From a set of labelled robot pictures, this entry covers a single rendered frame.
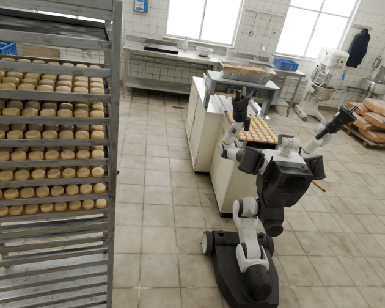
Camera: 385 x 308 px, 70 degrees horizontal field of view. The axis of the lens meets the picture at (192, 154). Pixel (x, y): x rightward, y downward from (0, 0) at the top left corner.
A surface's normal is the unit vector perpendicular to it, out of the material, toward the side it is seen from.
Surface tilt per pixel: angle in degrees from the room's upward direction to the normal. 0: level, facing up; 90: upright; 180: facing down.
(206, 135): 90
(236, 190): 90
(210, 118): 90
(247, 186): 90
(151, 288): 0
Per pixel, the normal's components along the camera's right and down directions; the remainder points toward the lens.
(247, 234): 0.18, -0.62
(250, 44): 0.12, 0.52
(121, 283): 0.17, -0.85
